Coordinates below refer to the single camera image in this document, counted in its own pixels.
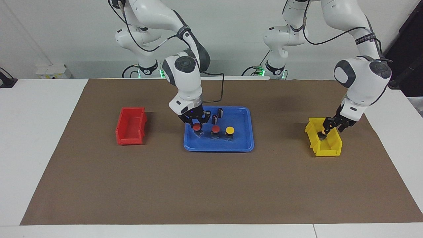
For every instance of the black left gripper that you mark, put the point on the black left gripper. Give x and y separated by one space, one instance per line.
345 120

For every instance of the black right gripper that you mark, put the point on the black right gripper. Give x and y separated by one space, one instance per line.
193 114

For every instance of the red push button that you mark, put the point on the red push button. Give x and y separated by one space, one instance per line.
215 129
197 127

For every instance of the yellow push button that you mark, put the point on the yellow push button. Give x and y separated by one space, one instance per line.
322 134
229 130

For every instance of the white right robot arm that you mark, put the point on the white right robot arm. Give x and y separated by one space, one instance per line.
185 76

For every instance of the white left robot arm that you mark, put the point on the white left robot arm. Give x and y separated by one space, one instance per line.
363 79

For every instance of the blue plastic tray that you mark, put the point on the blue plastic tray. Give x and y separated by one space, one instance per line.
231 145

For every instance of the black cylindrical capacitor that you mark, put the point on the black cylindrical capacitor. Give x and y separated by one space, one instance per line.
220 113
214 119

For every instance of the yellow plastic bin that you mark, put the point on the yellow plastic bin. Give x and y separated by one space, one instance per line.
328 153

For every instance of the red plastic bin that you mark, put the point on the red plastic bin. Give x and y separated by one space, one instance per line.
130 127

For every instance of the brown paper mat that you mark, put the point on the brown paper mat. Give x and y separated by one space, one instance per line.
211 191

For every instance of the black background equipment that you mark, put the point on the black background equipment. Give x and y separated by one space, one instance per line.
413 49

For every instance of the white power box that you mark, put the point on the white power box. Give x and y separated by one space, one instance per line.
53 71

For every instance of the black clamp bracket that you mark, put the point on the black clamp bracket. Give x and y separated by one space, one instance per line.
6 82

